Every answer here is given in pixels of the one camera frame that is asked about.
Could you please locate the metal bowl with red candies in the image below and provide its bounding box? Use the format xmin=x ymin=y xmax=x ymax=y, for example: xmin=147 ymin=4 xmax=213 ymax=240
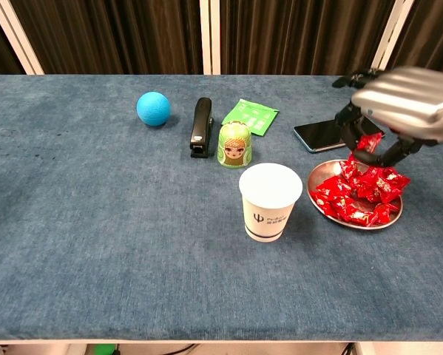
xmin=306 ymin=158 xmax=404 ymax=231

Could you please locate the white paper cup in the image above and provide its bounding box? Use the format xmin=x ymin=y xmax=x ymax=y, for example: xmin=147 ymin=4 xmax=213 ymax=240
xmin=238 ymin=162 xmax=304 ymax=243

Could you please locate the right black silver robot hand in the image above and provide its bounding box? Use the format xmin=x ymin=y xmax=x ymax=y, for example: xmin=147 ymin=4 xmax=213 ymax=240
xmin=331 ymin=66 xmax=443 ymax=166

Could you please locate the blue table cloth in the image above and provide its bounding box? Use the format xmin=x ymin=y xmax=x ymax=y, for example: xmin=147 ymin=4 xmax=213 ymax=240
xmin=0 ymin=75 xmax=443 ymax=341

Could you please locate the white frame post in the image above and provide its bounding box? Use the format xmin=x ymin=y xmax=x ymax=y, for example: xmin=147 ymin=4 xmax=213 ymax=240
xmin=0 ymin=0 xmax=45 ymax=75
xmin=200 ymin=0 xmax=221 ymax=75
xmin=372 ymin=0 xmax=416 ymax=71

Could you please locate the red candy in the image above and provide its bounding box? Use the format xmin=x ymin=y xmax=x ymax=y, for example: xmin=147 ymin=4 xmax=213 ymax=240
xmin=354 ymin=132 xmax=384 ymax=155

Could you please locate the blue ball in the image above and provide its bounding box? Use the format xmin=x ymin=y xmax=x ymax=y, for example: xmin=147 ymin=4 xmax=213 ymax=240
xmin=136 ymin=91 xmax=172 ymax=127

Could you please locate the black stapler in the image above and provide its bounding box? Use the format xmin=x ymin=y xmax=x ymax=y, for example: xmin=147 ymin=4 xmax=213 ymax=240
xmin=189 ymin=97 xmax=215 ymax=159

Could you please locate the green sachet packet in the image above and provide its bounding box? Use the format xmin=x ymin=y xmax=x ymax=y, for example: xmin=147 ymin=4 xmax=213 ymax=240
xmin=220 ymin=98 xmax=280 ymax=138

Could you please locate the black smartphone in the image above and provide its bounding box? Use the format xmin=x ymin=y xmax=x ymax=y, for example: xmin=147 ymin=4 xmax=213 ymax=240
xmin=293 ymin=118 xmax=386 ymax=154

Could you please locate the green nesting doll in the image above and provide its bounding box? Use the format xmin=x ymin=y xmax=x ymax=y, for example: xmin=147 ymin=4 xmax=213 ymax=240
xmin=217 ymin=121 xmax=253 ymax=169

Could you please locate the heap of red candies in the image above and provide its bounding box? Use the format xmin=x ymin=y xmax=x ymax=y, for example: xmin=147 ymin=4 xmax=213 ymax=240
xmin=311 ymin=153 xmax=411 ymax=228

